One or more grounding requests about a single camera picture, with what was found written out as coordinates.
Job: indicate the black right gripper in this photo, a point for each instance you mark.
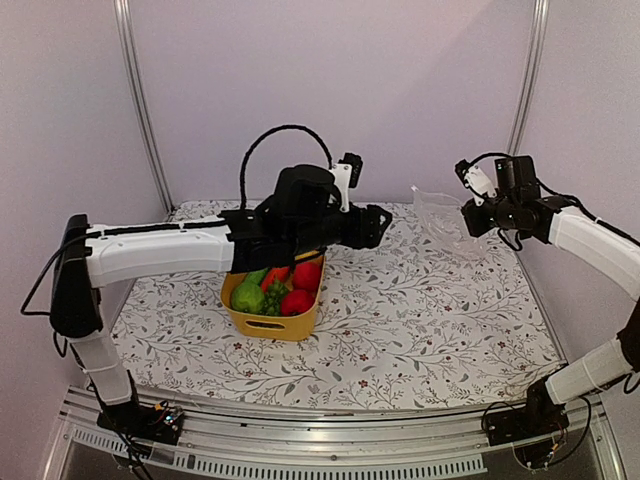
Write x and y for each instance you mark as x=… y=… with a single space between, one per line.
x=477 y=227

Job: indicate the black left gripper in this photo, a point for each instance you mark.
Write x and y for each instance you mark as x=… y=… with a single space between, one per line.
x=367 y=230

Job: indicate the clear zip top bag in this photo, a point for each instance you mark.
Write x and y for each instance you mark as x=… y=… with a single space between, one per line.
x=443 y=224

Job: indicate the green apple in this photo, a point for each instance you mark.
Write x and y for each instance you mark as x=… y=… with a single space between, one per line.
x=248 y=298

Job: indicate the yellow plastic basket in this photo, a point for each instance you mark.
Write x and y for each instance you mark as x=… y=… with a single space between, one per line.
x=292 y=328

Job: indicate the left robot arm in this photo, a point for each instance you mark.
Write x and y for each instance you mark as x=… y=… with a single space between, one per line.
x=94 y=256

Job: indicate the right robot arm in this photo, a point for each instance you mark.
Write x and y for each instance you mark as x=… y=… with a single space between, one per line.
x=609 y=295

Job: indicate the red apple far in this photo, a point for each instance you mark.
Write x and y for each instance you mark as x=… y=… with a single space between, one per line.
x=307 y=276

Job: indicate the red apple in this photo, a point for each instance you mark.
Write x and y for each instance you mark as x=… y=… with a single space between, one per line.
x=307 y=276
x=296 y=302

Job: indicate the orange carrot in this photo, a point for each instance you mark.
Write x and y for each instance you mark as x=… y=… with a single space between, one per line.
x=279 y=274

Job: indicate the green cucumber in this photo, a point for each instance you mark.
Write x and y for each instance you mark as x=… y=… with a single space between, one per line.
x=256 y=277

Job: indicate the green grape bunch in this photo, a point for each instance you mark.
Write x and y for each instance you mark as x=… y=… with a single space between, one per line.
x=273 y=298

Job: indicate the red apple near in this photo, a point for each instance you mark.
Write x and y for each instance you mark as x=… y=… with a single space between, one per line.
x=296 y=302

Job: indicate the floral table mat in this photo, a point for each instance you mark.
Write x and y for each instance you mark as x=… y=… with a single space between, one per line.
x=409 y=325

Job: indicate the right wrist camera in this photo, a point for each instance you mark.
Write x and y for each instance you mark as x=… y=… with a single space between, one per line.
x=476 y=181

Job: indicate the right aluminium frame post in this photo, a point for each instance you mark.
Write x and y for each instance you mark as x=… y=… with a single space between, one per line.
x=532 y=66

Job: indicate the aluminium frame post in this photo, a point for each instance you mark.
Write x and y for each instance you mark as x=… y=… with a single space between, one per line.
x=134 y=76
x=532 y=66

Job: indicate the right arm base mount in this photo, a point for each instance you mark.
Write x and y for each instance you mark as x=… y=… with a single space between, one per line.
x=530 y=420

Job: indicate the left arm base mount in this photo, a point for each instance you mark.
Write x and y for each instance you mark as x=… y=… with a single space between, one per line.
x=160 y=423

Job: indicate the left aluminium frame post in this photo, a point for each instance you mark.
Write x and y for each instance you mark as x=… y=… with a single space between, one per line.
x=134 y=76

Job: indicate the front aluminium rail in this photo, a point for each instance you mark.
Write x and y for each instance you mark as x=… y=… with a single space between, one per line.
x=233 y=440

